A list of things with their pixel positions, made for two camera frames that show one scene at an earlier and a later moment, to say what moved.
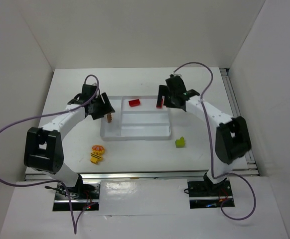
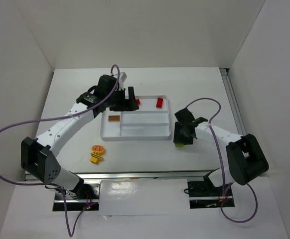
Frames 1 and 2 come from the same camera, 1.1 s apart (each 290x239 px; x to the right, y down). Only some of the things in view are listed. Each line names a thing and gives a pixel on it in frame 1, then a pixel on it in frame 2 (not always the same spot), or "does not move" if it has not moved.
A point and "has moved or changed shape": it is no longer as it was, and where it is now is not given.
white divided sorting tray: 143,122 does not move
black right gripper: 166,97 to 183,132
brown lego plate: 109,118 has moved or changed shape
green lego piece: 180,143 does not move
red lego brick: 161,106 does not move
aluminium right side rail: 247,166 does not move
